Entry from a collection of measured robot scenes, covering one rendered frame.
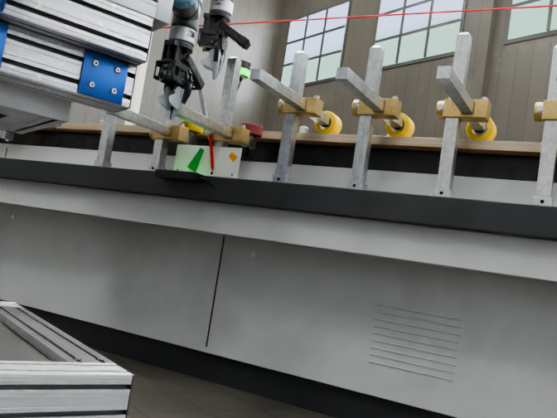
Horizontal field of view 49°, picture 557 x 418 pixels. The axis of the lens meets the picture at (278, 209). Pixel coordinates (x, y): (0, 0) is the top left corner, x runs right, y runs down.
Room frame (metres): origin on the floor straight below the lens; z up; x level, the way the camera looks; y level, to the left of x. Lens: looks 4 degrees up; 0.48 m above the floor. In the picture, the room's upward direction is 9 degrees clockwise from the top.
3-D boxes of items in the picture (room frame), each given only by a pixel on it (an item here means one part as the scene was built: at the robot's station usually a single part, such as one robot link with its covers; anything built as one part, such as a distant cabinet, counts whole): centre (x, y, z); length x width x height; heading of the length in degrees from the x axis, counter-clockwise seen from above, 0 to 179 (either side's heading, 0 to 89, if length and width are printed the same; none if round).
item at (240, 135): (1.99, 0.20, 0.85); 0.13 x 0.06 x 0.05; 61
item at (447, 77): (1.57, -0.44, 0.95); 0.50 x 0.04 x 0.04; 151
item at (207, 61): (1.92, 0.29, 1.06); 0.06 x 0.03 x 0.09; 81
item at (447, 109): (1.63, -0.46, 0.95); 0.13 x 0.06 x 0.05; 61
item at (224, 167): (2.00, 0.26, 0.75); 0.26 x 0.01 x 0.10; 61
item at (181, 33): (1.69, 0.34, 1.04); 0.08 x 0.08 x 0.05
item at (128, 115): (2.02, 0.45, 0.84); 0.43 x 0.03 x 0.04; 151
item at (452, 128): (1.64, -0.44, 0.92); 0.03 x 0.03 x 0.48; 61
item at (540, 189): (1.52, -0.65, 0.88); 0.03 x 0.03 x 0.48; 61
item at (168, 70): (1.69, 0.35, 0.96); 0.09 x 0.08 x 0.12; 151
